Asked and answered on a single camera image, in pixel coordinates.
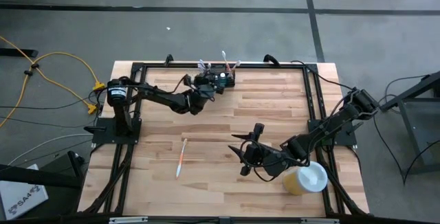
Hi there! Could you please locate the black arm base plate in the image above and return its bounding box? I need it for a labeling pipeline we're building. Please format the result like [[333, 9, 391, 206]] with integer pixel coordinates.
[[307, 118, 359, 147], [91, 117, 142, 145]]

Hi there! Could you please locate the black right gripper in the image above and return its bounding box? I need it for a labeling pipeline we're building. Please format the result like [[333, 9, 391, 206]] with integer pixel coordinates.
[[227, 122, 292, 179]]

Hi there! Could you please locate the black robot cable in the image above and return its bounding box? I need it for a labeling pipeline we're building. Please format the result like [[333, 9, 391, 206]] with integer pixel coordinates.
[[291, 59, 355, 91]]

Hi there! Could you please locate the black wire toothbrush caddy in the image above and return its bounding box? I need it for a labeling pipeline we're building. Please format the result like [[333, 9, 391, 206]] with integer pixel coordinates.
[[203, 65, 237, 89]]

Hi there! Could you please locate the black aluminium table frame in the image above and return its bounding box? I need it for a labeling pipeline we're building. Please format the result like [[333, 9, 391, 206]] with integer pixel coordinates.
[[78, 60, 371, 218]]

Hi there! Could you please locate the black equipment stand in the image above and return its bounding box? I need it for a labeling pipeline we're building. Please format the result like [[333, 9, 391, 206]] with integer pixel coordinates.
[[0, 150, 86, 218]]

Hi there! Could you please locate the yellow extension cable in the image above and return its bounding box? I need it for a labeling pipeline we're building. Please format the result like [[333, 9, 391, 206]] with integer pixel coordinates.
[[0, 34, 106, 129]]

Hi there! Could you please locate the black floor bar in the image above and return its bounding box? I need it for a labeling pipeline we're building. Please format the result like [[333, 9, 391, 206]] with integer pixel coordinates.
[[0, 47, 39, 58]]

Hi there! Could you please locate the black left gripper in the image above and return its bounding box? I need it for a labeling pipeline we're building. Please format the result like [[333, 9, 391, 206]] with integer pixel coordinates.
[[196, 74, 226, 98]]

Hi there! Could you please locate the black base lever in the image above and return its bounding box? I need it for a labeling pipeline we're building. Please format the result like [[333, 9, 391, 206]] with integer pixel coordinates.
[[83, 124, 105, 134], [346, 120, 364, 136]]

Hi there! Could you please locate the yellow container white lid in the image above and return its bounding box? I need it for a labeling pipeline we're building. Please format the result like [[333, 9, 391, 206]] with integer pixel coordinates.
[[282, 160, 329, 197]]

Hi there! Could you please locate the silver aluminium bracket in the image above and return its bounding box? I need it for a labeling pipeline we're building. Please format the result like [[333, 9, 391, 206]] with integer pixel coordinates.
[[300, 217, 342, 224], [109, 216, 149, 224]]

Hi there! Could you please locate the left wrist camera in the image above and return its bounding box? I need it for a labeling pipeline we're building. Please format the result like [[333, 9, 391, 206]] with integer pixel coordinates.
[[192, 73, 211, 88]]

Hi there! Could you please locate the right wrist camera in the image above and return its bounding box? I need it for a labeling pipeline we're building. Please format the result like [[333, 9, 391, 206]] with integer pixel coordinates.
[[243, 144, 265, 166]]

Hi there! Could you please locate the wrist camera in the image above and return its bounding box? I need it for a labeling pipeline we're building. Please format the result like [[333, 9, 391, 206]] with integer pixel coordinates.
[[243, 144, 265, 166], [192, 73, 211, 88]]

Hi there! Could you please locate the black metal cart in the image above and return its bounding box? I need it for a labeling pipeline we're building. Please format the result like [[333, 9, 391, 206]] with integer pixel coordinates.
[[377, 69, 440, 175]]

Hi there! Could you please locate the white printed box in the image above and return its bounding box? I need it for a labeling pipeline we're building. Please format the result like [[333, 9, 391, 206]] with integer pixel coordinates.
[[0, 163, 50, 221]]

